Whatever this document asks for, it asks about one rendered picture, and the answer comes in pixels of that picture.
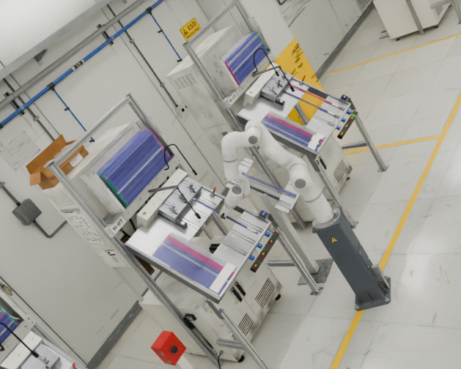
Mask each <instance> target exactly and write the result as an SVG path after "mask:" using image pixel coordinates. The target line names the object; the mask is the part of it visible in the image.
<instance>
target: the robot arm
mask: <svg viewBox="0 0 461 369"><path fill-rule="evenodd" d="M257 144H258V145H259V147H260V148H261V150H262V151H263V152H264V153H265V154H266V155H267V156H268V157H269V158H270V159H271V160H272V161H273V162H274V163H276V164H277V165H280V166H282V167H284V168H285V169H286V170H287V171H288V172H289V180H290V183H291V185H292V188H293V189H294V190H295V192H297V193H298V194H300V195H301V196H302V198H303V200H304V201H305V202H306V205H307V206H308V208H309V209H310V211H311V213H312V214H313V215H314V219H313V221H312V224H313V226H314V227H315V228H318V229H321V228H327V227H328V226H331V225H333V224H334V223H335V222H336V221H337V220H338V219H339V217H340V214H341V213H340V211H339V209H338V208H336V207H331V206H330V204H329V203H328V201H327V200H326V198H325V196H324V195H323V193H322V191H321V189H320V188H319V187H318V185H317V184H315V183H313V181H312V180H311V177H310V175H309V167H308V166H307V164H306V163H305V162H304V161H303V160H302V159H300V158H299V157H297V156H295V155H293V154H291V153H289V152H288V151H287V150H285V149H284V148H283V147H282V146H281V145H280V144H279V143H278V142H277V141H276V140H275V139H274V138H273V136H272V135H271V134H270V133H269V131H268V129H267V128H266V127H265V126H264V125H263V123H261V122H260V121H258V120H256V119H252V120H250V121H248V122H247V124H246V127H245V132H241V133H239V132H231V133H228V134H226V135H225V136H224V137H223V138H222V141H221V151H222V157H223V164H224V175H225V178H226V179H227V180H229V181H233V180H240V186H239V185H232V186H231V187H230V189H229V192H228V193H227V196H226V198H225V200H224V206H223V208H222V210H221V212H220V215H221V218H223V219H225V218H226V216H227V215H228V214H229V213H230V211H231V210H232V209H234V208H235V207H236V206H237V203H238V202H239V201H240V200H242V199H243V198H246V197H248V196H249V195H250V184H249V181H248V179H247V178H246V177H245V176H244V175H242V174H240V173H239V170H238V160H237V148H239V147H246V148H248V147H252V146H256V145H257Z"/></svg>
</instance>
